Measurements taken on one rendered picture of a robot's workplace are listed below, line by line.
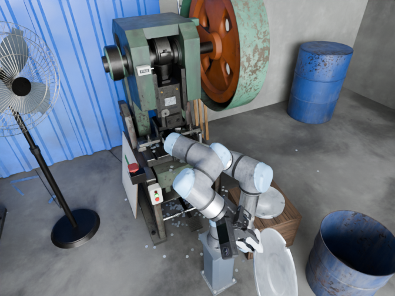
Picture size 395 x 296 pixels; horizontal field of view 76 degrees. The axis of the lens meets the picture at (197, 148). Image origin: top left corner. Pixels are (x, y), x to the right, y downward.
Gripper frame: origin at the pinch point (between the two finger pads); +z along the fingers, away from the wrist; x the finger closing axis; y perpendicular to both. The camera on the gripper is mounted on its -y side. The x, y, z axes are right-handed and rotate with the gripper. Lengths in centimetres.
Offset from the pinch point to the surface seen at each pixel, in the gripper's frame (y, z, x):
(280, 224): 67, 62, 39
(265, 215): 69, 51, 43
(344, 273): 39, 80, 10
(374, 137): 248, 163, -13
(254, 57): 88, -32, -13
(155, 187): 54, -16, 76
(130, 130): 96, -49, 95
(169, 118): 84, -38, 51
